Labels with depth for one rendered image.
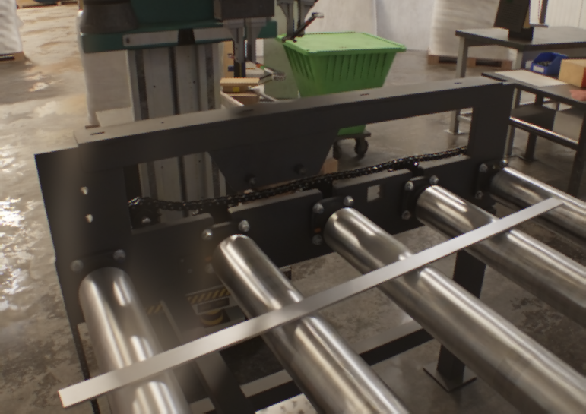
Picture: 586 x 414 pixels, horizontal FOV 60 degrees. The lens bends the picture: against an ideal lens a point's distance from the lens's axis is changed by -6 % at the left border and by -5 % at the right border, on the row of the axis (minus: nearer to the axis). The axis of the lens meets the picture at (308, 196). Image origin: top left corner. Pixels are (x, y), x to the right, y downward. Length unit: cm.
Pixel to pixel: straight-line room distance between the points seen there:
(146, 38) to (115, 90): 288
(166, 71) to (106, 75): 259
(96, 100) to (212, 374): 385
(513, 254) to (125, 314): 84
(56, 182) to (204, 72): 107
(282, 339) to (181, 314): 33
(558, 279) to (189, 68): 150
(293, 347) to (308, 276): 178
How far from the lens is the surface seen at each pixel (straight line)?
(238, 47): 126
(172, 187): 224
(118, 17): 179
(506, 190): 165
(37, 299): 281
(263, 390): 164
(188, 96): 214
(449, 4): 794
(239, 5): 123
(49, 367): 239
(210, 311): 216
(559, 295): 123
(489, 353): 99
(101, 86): 469
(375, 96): 137
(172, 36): 183
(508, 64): 812
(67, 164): 113
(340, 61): 380
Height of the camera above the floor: 151
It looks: 26 degrees down
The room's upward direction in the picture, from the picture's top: 1 degrees clockwise
